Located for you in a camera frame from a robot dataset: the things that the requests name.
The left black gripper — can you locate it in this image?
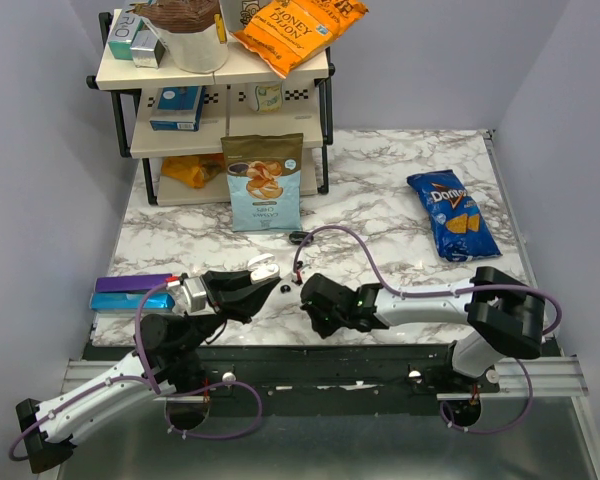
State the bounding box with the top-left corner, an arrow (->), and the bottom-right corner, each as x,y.
180,265 -> 281,354

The white earbud charging case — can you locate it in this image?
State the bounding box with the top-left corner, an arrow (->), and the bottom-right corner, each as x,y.
247,253 -> 280,284

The black marbled charging case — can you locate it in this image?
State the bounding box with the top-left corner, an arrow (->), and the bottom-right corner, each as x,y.
288,231 -> 309,245

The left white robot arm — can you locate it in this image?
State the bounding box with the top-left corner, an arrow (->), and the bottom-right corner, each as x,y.
8,265 -> 281,474

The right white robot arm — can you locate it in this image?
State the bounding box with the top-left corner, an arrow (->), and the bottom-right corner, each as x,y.
300,267 -> 546,392

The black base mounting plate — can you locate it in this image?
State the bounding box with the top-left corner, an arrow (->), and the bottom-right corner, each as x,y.
82,324 -> 536,419

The purple box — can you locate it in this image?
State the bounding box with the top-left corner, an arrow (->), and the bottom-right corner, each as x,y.
94,273 -> 172,293

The cassava chips bag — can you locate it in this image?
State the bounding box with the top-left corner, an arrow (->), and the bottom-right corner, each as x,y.
221,133 -> 304,232

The orange snack bag bottom shelf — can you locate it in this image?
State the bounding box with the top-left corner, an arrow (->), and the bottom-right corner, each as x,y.
161,153 -> 225,189

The shiny blue box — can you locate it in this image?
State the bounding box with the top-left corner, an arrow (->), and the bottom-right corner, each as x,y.
90,292 -> 175,313

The blue doritos bag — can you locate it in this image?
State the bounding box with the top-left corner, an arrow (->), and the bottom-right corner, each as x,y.
406,169 -> 501,262

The black and cream shelf rack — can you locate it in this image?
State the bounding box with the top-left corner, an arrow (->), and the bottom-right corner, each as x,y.
86,43 -> 335,206

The white cup on shelf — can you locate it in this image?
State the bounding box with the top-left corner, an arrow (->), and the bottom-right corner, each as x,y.
245,81 -> 284,114

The blue box on shelf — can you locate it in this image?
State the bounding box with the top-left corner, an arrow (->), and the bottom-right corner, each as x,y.
149,86 -> 206,132

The orange honey dijon chip bag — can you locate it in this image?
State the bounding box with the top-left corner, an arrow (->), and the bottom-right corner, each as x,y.
232,0 -> 368,79

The silver small box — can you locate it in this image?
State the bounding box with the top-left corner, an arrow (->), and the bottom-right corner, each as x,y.
130,29 -> 165,69

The white and brown paper bag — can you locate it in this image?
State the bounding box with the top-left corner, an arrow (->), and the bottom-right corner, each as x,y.
133,0 -> 229,74

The white carton top shelf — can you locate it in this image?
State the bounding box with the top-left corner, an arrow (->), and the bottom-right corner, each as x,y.
220,0 -> 270,32

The teal RO box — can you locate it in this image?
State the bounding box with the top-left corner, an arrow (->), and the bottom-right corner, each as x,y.
107,0 -> 151,61

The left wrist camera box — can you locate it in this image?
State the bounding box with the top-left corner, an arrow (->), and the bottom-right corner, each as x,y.
182,277 -> 208,315

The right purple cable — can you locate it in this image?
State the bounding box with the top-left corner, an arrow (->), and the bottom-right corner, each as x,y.
292,225 -> 564,435

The aluminium rail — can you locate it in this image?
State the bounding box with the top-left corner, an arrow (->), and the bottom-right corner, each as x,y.
60,357 -> 589,399

